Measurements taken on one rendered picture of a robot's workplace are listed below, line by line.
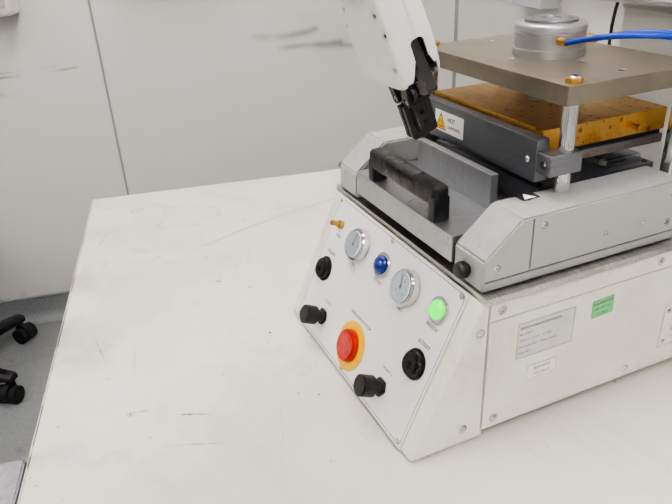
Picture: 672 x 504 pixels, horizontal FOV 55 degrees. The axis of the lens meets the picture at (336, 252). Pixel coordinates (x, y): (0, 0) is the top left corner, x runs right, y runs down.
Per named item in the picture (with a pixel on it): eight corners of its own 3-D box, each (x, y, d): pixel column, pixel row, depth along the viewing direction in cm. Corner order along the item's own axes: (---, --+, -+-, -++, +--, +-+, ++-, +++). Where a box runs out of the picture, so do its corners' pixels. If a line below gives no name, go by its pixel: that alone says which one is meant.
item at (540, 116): (539, 102, 90) (546, 30, 85) (673, 145, 72) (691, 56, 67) (432, 121, 84) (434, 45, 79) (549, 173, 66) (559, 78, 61)
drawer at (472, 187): (538, 159, 95) (544, 106, 91) (662, 211, 77) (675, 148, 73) (356, 198, 85) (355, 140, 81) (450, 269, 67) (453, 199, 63)
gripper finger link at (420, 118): (392, 84, 68) (411, 139, 71) (408, 90, 65) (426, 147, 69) (418, 70, 68) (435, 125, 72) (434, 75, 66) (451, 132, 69)
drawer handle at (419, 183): (382, 176, 81) (382, 145, 79) (449, 219, 68) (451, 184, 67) (368, 179, 80) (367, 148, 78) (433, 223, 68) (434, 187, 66)
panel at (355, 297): (297, 314, 93) (343, 194, 88) (400, 450, 69) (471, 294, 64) (285, 312, 92) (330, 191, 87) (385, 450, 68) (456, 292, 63)
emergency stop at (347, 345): (342, 351, 82) (353, 324, 81) (356, 368, 79) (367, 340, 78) (331, 350, 81) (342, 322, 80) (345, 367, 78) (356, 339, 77)
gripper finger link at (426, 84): (389, 15, 62) (381, 45, 67) (434, 80, 61) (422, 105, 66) (400, 10, 62) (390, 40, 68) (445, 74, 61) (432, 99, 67)
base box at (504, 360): (578, 232, 114) (592, 137, 106) (788, 343, 83) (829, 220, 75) (293, 310, 95) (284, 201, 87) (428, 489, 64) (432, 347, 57)
